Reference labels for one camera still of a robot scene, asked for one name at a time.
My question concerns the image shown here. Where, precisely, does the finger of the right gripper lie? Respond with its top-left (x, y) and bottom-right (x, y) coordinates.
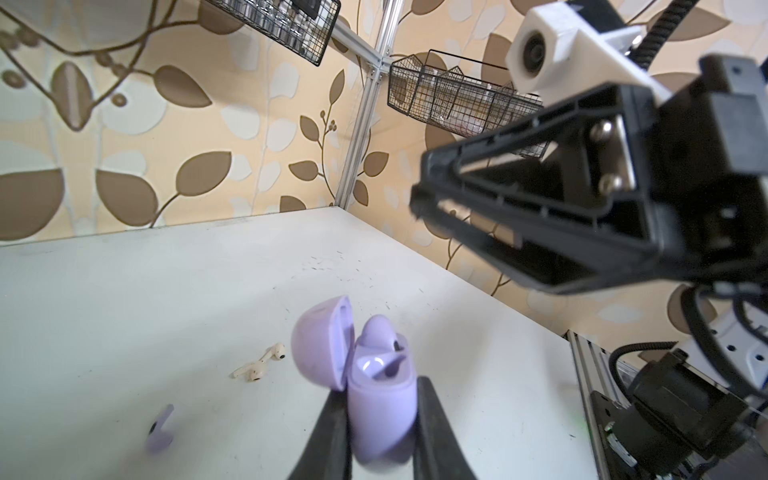
top-left (410, 197), bottom-right (690, 294)

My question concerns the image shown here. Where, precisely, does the purple earbud case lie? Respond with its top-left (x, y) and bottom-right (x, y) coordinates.
top-left (291, 296), bottom-right (418, 472)

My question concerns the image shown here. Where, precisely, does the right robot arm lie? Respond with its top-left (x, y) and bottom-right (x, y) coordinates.
top-left (410, 54), bottom-right (767, 478)

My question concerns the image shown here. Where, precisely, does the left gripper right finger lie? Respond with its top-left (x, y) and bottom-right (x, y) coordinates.
top-left (413, 376), bottom-right (476, 480)

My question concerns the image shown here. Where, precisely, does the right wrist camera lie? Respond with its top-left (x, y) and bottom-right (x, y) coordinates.
top-left (505, 2), bottom-right (671, 106)

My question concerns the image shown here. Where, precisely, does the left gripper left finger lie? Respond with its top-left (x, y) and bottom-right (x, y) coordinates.
top-left (288, 391), bottom-right (351, 480)

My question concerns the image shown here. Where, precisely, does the back wire basket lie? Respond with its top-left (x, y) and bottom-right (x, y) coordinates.
top-left (206, 0), bottom-right (341, 66)

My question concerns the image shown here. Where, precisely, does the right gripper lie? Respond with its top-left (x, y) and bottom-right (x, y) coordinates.
top-left (416, 54), bottom-right (767, 282)

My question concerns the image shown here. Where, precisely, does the purple earbud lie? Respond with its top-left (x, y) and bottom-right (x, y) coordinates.
top-left (144, 404), bottom-right (174, 455)
top-left (358, 314), bottom-right (405, 352)

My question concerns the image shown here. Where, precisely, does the white earbud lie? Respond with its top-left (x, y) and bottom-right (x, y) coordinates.
top-left (259, 342), bottom-right (286, 363)
top-left (230, 361), bottom-right (267, 382)

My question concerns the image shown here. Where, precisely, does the side wire basket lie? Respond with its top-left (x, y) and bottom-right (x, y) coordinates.
top-left (387, 49), bottom-right (543, 138)

